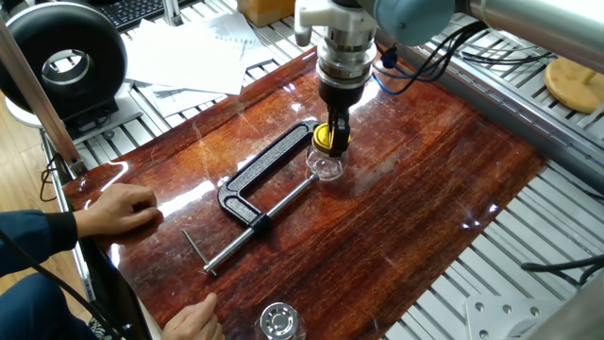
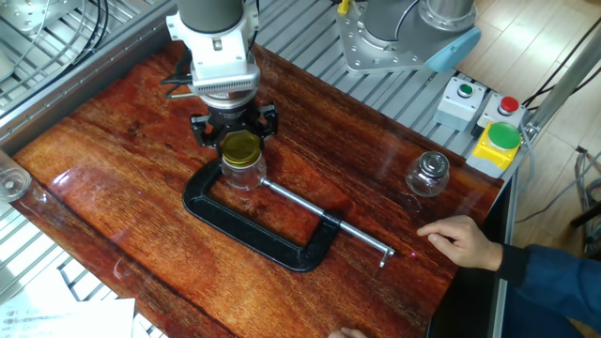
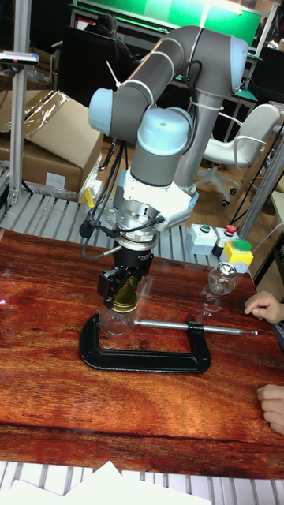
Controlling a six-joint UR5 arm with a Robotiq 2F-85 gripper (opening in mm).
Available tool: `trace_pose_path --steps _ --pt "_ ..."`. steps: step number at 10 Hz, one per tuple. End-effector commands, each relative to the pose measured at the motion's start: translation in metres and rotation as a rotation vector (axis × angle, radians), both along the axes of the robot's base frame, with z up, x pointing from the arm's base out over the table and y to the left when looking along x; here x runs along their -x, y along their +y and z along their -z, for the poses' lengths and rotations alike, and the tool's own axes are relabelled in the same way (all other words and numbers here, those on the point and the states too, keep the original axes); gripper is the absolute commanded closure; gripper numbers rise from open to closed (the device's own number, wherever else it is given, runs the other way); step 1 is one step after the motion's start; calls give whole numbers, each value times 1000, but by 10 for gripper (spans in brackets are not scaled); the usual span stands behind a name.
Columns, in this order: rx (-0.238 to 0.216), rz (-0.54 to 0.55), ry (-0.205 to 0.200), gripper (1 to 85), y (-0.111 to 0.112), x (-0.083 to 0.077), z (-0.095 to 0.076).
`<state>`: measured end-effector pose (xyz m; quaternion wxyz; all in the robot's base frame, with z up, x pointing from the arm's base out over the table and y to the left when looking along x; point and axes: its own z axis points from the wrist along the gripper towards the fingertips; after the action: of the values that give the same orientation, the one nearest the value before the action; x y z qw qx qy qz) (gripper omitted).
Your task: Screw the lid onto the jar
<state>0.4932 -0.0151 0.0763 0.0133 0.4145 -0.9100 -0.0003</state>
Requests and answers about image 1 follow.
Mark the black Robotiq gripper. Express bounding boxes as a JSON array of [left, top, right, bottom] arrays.
[[319, 80, 367, 159]]

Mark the gold metal jar lid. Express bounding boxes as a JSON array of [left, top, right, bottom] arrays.
[[311, 121, 353, 156]]

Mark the clear glass jar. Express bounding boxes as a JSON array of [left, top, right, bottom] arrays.
[[305, 136, 349, 182]]

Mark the black C-clamp with steel screw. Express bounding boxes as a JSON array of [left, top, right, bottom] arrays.
[[181, 119, 329, 278]]

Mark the glass jar with silver lid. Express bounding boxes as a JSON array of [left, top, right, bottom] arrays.
[[253, 301, 307, 340]]

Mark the left forearm in blue sleeve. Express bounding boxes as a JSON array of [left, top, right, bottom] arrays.
[[0, 210, 79, 278]]

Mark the person's left hand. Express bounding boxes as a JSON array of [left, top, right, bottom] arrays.
[[74, 182, 161, 239]]

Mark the person's right hand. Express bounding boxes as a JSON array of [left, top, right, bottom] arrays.
[[161, 292, 227, 340]]

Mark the wood grain table mat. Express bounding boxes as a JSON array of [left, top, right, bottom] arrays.
[[60, 36, 548, 340]]

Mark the printed white paper sheet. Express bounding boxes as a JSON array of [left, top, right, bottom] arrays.
[[202, 11, 275, 70]]

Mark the orange cardboard box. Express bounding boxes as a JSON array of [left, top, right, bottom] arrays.
[[235, 0, 298, 28]]

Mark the large blank white paper sheet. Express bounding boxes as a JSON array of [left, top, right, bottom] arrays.
[[125, 18, 249, 95]]

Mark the round wooden stand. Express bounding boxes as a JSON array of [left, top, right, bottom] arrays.
[[544, 56, 604, 115]]

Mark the black computer keyboard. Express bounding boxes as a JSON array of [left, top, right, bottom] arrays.
[[92, 0, 199, 32]]

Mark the black table side panel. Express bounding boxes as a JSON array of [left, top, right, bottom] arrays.
[[79, 238, 155, 340]]

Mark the aluminium strut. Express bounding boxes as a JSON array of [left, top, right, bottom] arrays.
[[0, 16, 89, 179]]

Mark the person's blue-clad leg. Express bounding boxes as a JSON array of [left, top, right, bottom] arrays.
[[0, 272, 98, 340]]

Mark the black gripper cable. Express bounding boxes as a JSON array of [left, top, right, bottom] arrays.
[[370, 21, 492, 97]]

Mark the aluminium table rail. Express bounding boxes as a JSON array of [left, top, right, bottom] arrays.
[[377, 42, 604, 195]]

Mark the bundle of black cables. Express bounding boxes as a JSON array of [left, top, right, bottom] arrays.
[[460, 44, 556, 67]]

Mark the silver metal post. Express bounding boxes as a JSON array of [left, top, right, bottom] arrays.
[[161, 0, 184, 27]]

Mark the silver robot mount plate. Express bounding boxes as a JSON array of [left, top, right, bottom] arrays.
[[464, 293, 551, 340]]

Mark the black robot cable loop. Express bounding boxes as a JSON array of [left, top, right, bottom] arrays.
[[520, 253, 604, 288]]

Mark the thin black floor cable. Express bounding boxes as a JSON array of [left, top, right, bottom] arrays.
[[39, 150, 65, 203]]

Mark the black cable over lap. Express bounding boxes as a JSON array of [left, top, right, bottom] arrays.
[[0, 229, 124, 340]]

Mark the black ring-shaped device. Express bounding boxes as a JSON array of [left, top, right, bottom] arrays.
[[0, 2, 128, 138]]

